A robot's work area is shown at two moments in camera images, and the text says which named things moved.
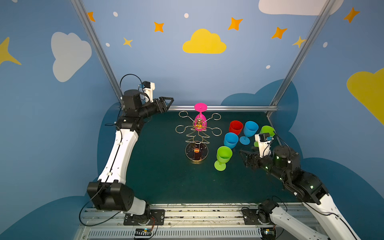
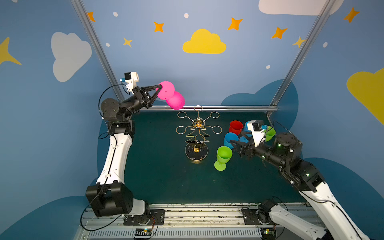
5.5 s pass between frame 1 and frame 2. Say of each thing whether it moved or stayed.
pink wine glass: moved
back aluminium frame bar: stayed
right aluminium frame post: stayed
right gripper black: moved
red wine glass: stayed
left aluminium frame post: stayed
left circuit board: stayed
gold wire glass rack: stayed
